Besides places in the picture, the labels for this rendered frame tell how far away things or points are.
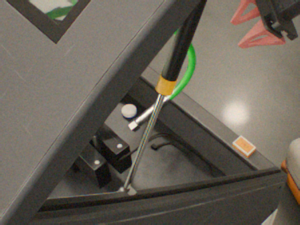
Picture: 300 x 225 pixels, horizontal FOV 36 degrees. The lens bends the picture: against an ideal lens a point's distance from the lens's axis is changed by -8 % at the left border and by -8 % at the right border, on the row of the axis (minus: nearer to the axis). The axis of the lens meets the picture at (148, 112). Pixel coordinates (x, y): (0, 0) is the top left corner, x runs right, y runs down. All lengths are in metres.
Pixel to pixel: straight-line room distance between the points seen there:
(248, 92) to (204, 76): 0.25
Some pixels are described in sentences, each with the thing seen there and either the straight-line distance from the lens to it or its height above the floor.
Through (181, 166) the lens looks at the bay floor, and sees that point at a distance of 1.23.
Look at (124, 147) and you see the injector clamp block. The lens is 1.09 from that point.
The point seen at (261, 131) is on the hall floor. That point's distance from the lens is 2.37.
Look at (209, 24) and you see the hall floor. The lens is 2.90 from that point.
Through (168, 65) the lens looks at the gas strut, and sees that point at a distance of 0.52.
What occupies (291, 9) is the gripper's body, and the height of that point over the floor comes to 1.40.
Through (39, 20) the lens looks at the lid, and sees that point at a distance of 0.46.
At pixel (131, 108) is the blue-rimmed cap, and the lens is 1.34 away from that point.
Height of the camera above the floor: 1.86
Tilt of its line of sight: 50 degrees down
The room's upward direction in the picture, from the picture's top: 6 degrees counter-clockwise
